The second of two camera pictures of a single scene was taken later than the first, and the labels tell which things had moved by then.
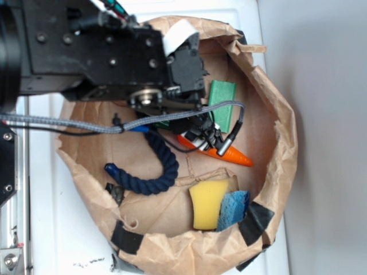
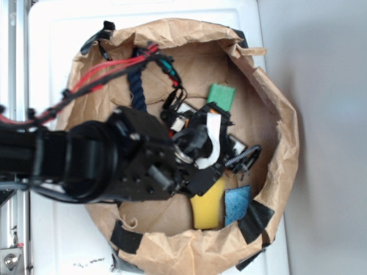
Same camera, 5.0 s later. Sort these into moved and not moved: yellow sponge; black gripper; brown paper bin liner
Moved: black gripper
Not moved: brown paper bin liner; yellow sponge
